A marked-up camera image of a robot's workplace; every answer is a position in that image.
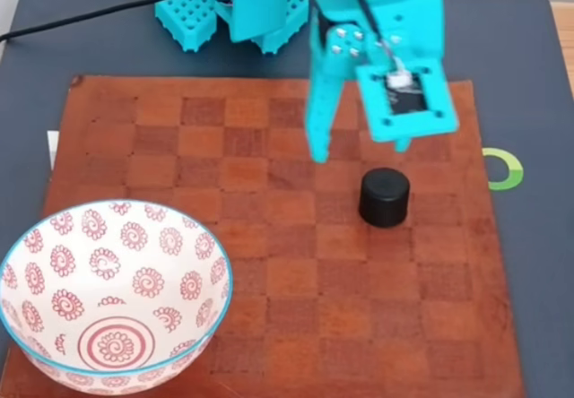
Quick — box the black cylinder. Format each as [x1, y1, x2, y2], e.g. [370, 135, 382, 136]
[357, 168, 412, 229]

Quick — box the white bowl with red flowers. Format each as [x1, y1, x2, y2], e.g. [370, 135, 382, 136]
[0, 199, 234, 397]

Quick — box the dark grey desk mat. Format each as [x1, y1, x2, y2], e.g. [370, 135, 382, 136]
[0, 0, 574, 398]

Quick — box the brown leather chessboard mat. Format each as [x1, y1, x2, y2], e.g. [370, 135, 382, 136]
[0, 74, 526, 398]

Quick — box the turquoise gripper camera mount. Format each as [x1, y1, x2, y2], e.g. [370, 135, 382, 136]
[356, 59, 460, 144]

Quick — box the camera wire with white plug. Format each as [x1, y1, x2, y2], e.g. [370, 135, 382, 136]
[300, 0, 407, 88]

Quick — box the black power cable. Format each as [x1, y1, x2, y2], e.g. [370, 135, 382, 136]
[0, 0, 207, 43]

